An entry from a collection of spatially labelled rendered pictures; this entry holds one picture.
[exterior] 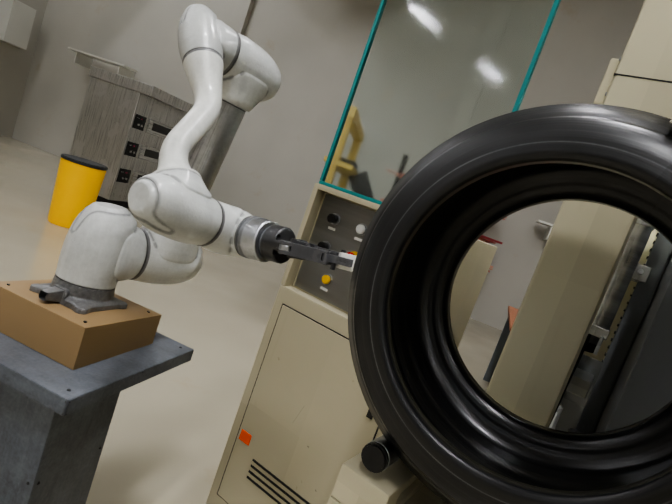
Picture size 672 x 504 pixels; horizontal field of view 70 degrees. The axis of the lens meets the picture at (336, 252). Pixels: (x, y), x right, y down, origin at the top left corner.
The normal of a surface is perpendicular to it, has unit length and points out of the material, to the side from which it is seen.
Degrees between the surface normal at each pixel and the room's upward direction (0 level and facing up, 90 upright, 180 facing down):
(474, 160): 82
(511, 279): 90
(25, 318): 90
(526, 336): 90
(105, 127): 90
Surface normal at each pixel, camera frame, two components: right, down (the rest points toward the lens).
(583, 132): -0.46, -0.25
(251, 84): 0.62, 0.53
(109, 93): -0.26, 0.03
